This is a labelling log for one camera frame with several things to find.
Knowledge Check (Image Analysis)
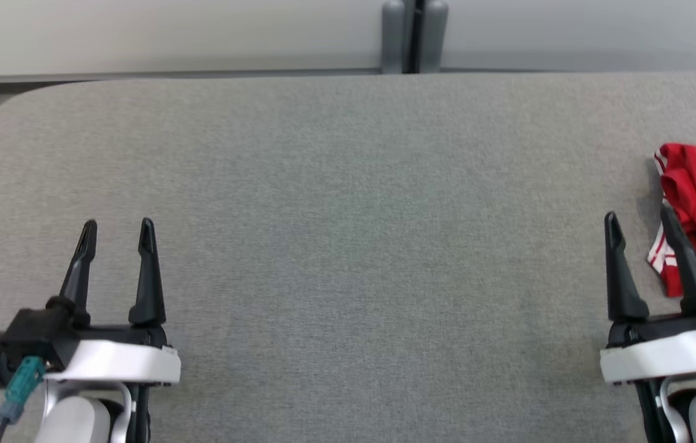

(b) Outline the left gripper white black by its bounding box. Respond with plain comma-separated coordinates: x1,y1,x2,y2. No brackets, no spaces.
45,217,182,388

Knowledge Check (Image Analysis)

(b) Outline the grey cylindrical post bumper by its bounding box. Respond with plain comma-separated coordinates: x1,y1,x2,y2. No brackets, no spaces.
381,0,407,74
423,0,450,73

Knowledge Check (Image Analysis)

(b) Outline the left camera teal cable connector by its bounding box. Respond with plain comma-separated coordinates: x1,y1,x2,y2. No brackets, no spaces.
0,356,46,443

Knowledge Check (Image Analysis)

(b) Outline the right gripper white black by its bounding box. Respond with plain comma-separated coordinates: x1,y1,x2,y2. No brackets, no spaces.
600,206,696,385

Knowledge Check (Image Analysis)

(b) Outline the dark grey partition frame post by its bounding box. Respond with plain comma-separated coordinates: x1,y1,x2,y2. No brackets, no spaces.
403,0,427,74

